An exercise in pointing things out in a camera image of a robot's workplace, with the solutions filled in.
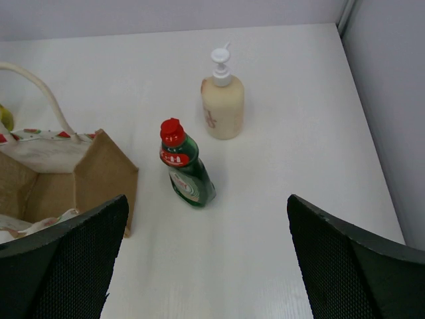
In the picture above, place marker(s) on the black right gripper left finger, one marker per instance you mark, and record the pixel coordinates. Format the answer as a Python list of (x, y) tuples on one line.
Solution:
[(64, 271)]

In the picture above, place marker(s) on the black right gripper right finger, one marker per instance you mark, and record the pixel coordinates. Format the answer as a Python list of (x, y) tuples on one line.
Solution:
[(349, 272)]

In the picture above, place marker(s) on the dark bottle red cap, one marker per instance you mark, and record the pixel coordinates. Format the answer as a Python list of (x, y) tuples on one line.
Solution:
[(188, 175)]

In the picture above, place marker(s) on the small brown bottle red cap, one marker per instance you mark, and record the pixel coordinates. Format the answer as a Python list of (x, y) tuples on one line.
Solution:
[(7, 118)]

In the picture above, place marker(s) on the cream pump lotion bottle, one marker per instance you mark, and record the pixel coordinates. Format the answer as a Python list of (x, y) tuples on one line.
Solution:
[(222, 97)]

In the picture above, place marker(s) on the brown canvas tote bag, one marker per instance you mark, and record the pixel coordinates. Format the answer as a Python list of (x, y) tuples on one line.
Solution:
[(50, 176)]

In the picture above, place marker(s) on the right aluminium frame post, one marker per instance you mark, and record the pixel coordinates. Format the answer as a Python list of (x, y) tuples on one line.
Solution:
[(349, 10)]

